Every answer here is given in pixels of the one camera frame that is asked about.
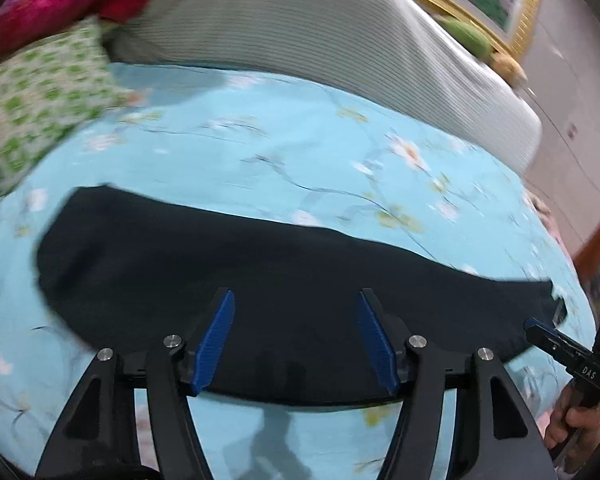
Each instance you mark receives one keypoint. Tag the blue floral bedsheet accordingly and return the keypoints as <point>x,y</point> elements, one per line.
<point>260,150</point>

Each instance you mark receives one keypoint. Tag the black pants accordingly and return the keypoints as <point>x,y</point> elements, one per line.
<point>290,280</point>

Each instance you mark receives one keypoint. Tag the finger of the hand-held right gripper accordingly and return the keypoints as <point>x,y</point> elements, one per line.
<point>560,347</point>

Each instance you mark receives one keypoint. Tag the green plush toy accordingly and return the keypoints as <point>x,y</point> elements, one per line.
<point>467,35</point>

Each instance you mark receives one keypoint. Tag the green checked pillow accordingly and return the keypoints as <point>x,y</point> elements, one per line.
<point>40,95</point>

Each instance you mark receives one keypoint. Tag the pink cloth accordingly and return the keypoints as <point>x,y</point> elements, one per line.
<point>542,210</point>

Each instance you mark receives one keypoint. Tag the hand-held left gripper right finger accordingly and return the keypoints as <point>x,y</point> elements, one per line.
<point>377,342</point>

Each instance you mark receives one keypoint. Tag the grey striped headboard cushion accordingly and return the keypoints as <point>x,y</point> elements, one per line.
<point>320,25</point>

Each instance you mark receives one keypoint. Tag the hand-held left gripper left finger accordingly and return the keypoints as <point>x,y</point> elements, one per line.
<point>215,340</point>

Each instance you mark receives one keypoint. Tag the tan plush toy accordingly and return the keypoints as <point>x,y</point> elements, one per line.
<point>509,67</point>

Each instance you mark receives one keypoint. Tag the person's right hand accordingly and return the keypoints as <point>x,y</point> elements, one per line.
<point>577,430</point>

